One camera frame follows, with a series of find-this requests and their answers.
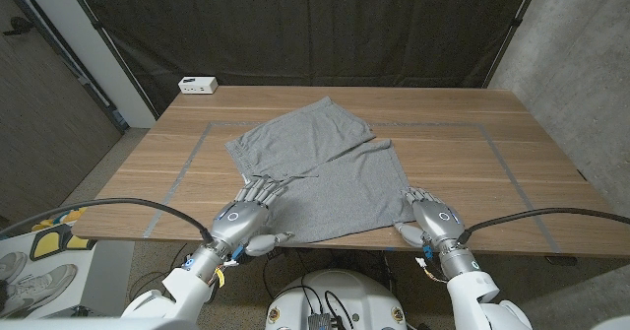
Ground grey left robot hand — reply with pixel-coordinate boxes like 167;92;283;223
211;174;296;261

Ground white power strip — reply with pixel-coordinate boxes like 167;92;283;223
177;76;219;96

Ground grey shorts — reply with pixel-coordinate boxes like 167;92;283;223
224;96;423;245

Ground black backdrop curtain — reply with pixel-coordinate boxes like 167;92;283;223
68;0;542;117

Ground grey electronics box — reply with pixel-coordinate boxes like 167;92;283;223
307;312;345;330

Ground black door handle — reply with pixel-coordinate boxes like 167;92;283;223
2;16;33;36

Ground yellow teal floor object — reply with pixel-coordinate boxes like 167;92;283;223
31;204;90;232

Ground white shoe print board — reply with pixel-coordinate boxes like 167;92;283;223
0;223;97;319

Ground black backdrop stand pole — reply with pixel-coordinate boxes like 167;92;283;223
483;0;545;89
61;0;159;120

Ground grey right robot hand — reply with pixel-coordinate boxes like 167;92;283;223
392;185;468;256

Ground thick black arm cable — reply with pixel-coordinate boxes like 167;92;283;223
0;197;214;245
462;206;630;245

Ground dark brown door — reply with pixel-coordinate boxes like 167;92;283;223
0;0;124;232

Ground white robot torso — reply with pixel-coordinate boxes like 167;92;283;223
0;315;201;330

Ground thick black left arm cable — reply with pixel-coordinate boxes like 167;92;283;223
0;197;214;245

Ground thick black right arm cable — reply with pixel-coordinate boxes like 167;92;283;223
462;206;630;245

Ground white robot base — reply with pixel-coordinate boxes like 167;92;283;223
264;269;409;330

